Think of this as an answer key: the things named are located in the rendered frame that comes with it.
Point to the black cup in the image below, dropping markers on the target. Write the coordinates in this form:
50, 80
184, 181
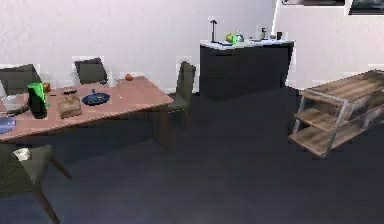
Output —
279, 35

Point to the clear glass bowl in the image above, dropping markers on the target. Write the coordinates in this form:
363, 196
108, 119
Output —
10, 101

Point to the black sink faucet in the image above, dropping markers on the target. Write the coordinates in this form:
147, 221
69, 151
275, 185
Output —
213, 30

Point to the dark grey dining chair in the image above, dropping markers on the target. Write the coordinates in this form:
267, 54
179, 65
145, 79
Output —
16, 78
89, 70
23, 166
183, 87

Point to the brown wooden dining table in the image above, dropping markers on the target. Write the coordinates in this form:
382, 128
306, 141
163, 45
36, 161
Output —
133, 96

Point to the blue bowl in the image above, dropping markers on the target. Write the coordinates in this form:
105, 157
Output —
5, 124

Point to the black counter cabinet white top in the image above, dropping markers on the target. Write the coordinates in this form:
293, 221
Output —
243, 70

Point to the orange round fruit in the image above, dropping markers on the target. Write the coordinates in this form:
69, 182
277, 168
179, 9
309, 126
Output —
129, 77

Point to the blue plate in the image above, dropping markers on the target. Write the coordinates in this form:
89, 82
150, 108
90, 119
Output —
96, 98

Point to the wooden shelf rack metal frame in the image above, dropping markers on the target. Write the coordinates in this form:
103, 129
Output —
340, 110

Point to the small dark bottle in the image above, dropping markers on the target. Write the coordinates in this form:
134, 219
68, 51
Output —
263, 33

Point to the clear drinking glass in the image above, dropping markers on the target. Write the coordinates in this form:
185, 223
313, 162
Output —
112, 80

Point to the green kettle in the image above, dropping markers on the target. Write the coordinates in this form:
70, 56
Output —
238, 37

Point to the green apple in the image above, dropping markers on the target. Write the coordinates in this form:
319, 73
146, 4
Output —
229, 37

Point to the dark framed wall picture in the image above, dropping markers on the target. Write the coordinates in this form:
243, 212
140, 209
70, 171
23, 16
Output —
366, 6
313, 2

